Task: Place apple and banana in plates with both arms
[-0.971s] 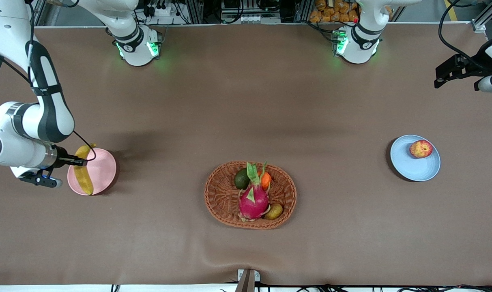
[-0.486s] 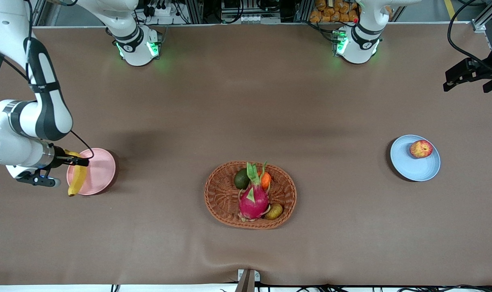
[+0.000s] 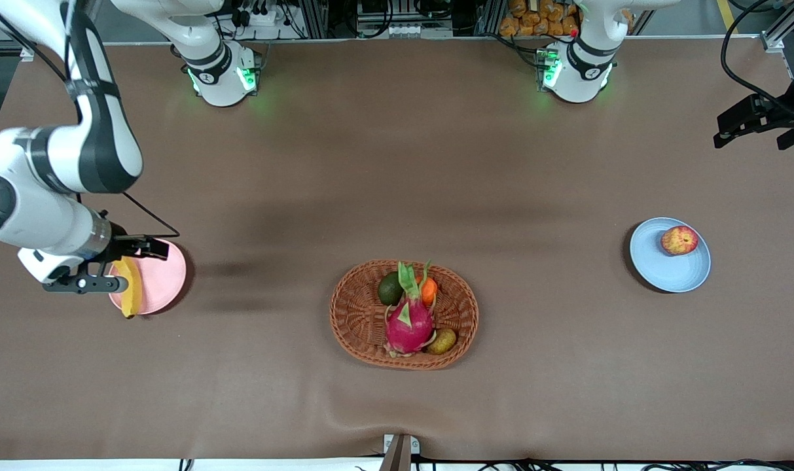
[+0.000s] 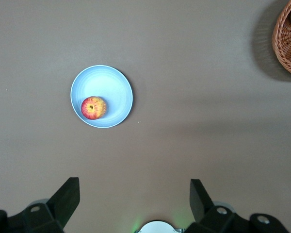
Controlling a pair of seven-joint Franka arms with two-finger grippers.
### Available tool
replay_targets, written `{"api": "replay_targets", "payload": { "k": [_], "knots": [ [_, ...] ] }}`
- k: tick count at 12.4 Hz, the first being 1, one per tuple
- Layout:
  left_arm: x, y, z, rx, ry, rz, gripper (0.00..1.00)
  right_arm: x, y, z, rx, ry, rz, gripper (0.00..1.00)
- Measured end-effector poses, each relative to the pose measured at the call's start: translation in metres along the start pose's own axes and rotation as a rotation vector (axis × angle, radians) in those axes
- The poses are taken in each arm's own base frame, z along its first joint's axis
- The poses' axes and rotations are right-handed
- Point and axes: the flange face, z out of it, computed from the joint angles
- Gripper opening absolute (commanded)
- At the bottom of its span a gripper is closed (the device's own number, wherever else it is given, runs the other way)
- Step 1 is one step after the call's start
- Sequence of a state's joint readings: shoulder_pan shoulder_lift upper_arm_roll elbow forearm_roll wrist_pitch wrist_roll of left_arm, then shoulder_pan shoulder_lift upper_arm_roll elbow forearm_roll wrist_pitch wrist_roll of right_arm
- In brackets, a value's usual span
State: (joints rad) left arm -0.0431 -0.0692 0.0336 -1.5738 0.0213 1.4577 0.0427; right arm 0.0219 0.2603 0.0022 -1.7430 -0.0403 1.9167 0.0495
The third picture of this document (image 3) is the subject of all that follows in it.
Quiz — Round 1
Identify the yellow banana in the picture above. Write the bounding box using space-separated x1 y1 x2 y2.
120 256 144 320

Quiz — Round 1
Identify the red yellow apple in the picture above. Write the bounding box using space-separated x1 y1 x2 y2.
660 225 700 256

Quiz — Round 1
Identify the pink round plate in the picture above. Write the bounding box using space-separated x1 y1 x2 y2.
108 239 188 316

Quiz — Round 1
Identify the light blue round plate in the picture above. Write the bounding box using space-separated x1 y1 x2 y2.
629 217 712 294

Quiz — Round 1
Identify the brown oval wicker basket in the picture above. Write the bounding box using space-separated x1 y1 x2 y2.
329 259 480 371

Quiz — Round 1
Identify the orange packaged snacks heap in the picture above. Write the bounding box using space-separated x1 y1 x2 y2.
499 0 582 38

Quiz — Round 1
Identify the dark green avocado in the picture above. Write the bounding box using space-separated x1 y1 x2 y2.
378 271 405 307

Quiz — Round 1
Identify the white power strip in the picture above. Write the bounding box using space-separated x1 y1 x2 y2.
234 0 281 28

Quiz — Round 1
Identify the brown table cover cloth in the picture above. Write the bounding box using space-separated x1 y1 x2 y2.
0 37 794 462

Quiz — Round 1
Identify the pink dragon fruit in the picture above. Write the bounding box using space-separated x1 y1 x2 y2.
384 261 437 358

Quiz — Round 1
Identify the orange carrot with green stalk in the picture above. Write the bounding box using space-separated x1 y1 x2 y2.
418 260 439 307

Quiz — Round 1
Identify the aluminium frame post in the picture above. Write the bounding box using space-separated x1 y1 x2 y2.
760 0 794 53
298 0 329 39

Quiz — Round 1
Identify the grey metal camera stand post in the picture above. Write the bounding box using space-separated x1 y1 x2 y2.
378 433 421 471

